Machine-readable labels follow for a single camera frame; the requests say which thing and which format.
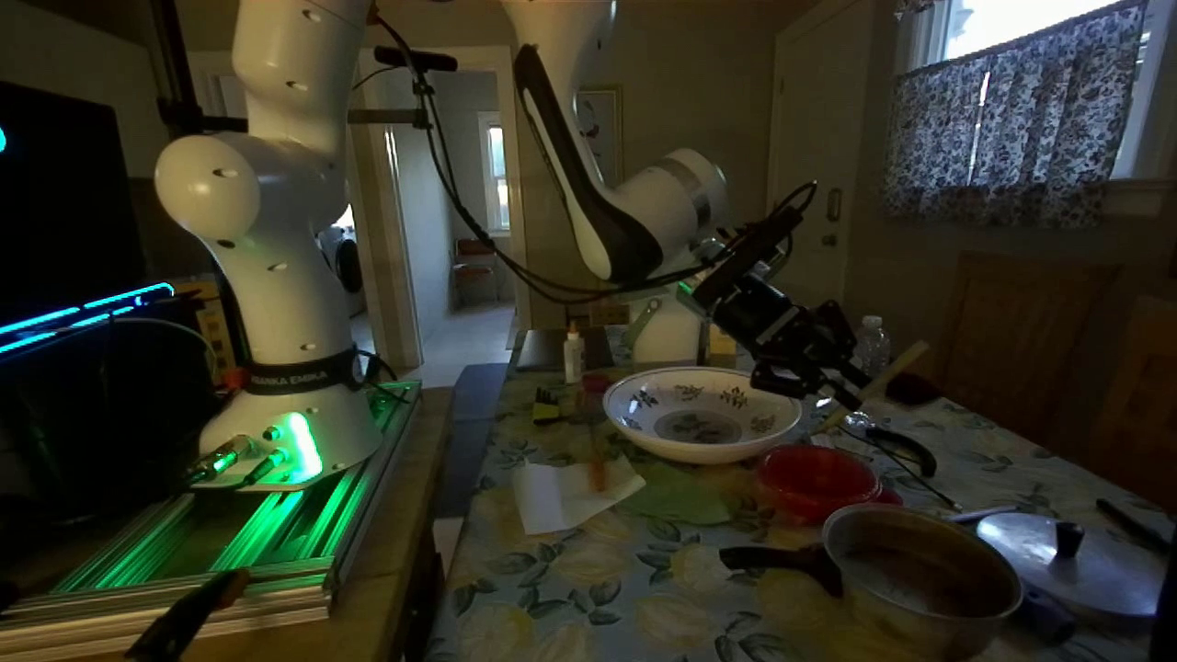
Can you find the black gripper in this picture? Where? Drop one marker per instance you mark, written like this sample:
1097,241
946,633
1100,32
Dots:
795,332

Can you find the wooden spoon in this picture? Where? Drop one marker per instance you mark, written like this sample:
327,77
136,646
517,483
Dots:
901,360

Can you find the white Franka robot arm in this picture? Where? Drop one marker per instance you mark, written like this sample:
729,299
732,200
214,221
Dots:
281,270

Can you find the white floral bowl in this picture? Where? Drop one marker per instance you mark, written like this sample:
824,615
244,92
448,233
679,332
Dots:
684,428

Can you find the silver pot lid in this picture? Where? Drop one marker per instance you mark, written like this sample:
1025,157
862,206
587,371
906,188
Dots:
1106,574

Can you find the black pouch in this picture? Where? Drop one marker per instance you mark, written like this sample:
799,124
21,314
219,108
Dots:
913,390

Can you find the white container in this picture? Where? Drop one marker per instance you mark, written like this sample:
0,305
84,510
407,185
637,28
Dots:
665,336

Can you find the small white bottle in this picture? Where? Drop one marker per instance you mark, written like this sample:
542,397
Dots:
572,355

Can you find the lemon print tablecloth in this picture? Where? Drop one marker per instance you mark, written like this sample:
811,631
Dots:
613,574

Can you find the white paper napkin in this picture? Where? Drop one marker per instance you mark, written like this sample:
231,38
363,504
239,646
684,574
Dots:
556,496

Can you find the floral cafe curtain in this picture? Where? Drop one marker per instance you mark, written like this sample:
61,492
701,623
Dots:
1004,124

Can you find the white framed window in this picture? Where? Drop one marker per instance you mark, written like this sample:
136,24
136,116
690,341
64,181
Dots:
1015,20

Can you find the black stand pole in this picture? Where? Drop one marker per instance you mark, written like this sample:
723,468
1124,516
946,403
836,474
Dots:
169,76

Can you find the black monitor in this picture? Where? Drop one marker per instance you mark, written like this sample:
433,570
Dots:
61,206

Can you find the wall light switch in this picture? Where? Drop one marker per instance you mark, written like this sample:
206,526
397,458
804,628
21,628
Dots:
832,205

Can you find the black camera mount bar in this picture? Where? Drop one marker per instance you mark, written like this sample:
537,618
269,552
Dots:
415,55

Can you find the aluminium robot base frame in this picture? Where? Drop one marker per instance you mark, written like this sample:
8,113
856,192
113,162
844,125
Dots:
281,538

